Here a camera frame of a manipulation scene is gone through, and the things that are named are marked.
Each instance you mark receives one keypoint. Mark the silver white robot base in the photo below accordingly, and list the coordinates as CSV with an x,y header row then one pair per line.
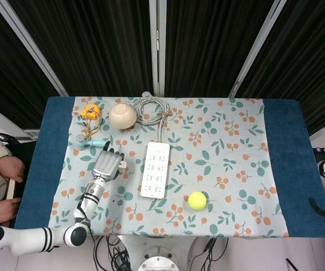
x,y
158,264

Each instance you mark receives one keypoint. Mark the white cube charger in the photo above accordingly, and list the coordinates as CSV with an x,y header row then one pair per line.
x,y
123,166

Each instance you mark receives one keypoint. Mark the beige upturned bowl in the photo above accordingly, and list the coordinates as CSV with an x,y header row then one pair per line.
x,y
122,115

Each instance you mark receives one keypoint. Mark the floral printed tablecloth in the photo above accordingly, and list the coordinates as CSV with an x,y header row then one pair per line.
x,y
221,158

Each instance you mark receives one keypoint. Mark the black pleated curtain panel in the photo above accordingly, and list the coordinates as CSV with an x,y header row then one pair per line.
x,y
7,70
207,42
306,56
94,42

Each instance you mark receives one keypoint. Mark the white power strip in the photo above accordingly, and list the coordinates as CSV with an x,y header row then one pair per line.
x,y
155,172

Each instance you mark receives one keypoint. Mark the teal toy hammer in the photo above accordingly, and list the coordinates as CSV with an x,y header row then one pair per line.
x,y
90,143

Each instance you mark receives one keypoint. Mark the white metal frame post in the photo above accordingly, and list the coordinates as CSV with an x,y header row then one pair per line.
x,y
257,45
157,42
30,45

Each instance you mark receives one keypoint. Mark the blue table cover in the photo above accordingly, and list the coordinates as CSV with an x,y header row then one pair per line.
x,y
47,158

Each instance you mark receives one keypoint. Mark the wooden board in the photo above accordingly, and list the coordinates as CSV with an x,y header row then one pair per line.
x,y
10,189

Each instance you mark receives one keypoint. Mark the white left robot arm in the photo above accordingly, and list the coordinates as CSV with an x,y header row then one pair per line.
x,y
24,240

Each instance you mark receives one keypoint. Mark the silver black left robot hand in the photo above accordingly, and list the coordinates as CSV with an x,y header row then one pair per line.
x,y
107,165

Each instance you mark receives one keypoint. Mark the person left hand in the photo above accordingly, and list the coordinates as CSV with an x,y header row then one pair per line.
x,y
10,168

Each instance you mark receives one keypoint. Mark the yellow tennis ball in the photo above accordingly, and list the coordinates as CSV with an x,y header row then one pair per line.
x,y
197,201

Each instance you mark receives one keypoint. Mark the person right hand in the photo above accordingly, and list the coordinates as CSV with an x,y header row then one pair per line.
x,y
1,210

